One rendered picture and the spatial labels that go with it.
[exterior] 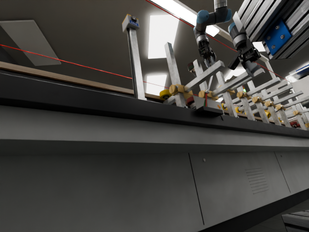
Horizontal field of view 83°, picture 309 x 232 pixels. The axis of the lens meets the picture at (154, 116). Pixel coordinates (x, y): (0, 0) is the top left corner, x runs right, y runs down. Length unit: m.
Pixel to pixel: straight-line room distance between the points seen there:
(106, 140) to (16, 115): 0.27
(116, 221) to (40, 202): 0.30
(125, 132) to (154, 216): 0.45
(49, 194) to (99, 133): 0.29
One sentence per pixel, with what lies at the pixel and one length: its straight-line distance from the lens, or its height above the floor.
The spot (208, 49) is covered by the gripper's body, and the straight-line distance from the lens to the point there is 1.24.
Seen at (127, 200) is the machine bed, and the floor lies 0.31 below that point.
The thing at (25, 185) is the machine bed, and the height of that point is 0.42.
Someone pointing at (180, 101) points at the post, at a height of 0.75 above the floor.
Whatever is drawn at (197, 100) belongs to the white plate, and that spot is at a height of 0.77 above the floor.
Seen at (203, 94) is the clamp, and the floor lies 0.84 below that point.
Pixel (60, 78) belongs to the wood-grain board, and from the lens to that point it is 0.95.
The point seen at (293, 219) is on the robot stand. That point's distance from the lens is 0.62.
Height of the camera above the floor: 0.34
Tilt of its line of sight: 22 degrees up
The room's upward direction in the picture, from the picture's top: 9 degrees counter-clockwise
